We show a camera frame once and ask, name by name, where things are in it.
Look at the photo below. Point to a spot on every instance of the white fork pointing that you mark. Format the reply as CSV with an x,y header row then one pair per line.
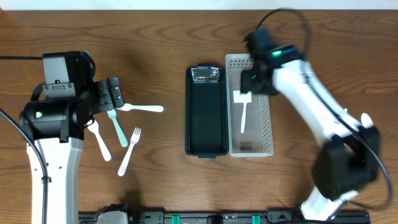
x,y
151,108

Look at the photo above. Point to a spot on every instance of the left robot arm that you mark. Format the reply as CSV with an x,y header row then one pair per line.
x,y
54,120

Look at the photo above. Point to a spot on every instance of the clear plastic basket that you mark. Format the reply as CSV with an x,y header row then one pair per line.
x,y
256,141

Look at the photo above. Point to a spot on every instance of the black plastic basket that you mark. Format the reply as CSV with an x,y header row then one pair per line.
x,y
206,111

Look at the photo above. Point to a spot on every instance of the white spoon long diagonal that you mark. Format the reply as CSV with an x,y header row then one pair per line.
x,y
246,99

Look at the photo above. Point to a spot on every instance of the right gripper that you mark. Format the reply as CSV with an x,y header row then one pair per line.
x,y
246,84

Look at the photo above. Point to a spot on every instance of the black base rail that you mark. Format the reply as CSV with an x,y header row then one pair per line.
x,y
122,214

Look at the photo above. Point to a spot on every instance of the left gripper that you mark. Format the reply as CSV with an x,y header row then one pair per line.
x,y
109,94

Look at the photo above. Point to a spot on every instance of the white fork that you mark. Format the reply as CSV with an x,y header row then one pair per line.
x,y
133,141

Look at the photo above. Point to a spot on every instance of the mint green plastic fork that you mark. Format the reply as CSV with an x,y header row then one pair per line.
x,y
112,114

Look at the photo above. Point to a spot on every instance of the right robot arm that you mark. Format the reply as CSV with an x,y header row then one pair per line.
x,y
349,149

